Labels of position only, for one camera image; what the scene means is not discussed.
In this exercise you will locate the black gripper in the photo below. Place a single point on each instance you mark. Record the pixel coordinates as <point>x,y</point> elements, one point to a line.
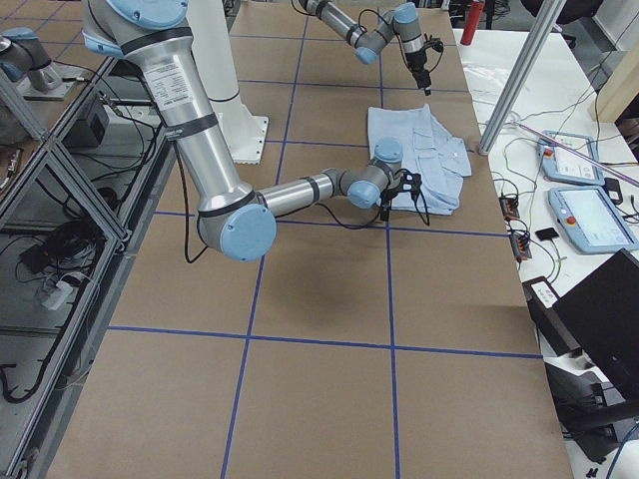
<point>386,197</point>
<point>417,63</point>

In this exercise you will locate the light blue button shirt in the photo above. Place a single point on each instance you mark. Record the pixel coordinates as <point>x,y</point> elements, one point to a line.
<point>428,150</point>

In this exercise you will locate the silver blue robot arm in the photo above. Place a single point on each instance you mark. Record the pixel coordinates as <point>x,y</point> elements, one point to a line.
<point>167,41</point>
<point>371,32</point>

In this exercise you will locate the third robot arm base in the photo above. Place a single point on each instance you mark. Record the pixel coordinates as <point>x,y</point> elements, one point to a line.
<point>24,56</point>

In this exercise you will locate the red cylinder bottle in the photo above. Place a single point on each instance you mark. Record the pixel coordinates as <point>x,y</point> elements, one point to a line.
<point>472,22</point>

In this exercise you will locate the orange circuit board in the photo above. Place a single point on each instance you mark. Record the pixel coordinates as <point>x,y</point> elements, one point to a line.
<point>509,208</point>

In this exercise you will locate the upper blue teach pendant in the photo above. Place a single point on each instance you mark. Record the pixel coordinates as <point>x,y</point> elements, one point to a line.
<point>559,165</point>

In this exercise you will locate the blue teach pendant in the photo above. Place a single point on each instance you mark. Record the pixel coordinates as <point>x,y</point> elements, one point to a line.
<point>590,220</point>
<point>559,165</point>

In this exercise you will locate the lower blue teach pendant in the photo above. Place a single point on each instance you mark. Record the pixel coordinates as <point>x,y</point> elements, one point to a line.
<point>590,220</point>

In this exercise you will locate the black monitor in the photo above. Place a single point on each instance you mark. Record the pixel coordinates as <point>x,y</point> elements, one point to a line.
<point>599,316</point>

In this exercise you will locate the white power strip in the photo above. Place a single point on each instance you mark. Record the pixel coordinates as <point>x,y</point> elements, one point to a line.
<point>58,295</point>

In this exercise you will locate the aluminium frame post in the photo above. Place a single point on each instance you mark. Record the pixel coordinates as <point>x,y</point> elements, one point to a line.
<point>529,52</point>

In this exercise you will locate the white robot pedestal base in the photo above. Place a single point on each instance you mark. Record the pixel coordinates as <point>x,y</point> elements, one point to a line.
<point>244,132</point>

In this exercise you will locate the aluminium frame rack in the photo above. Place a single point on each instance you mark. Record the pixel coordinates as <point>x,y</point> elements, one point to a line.
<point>76,198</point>

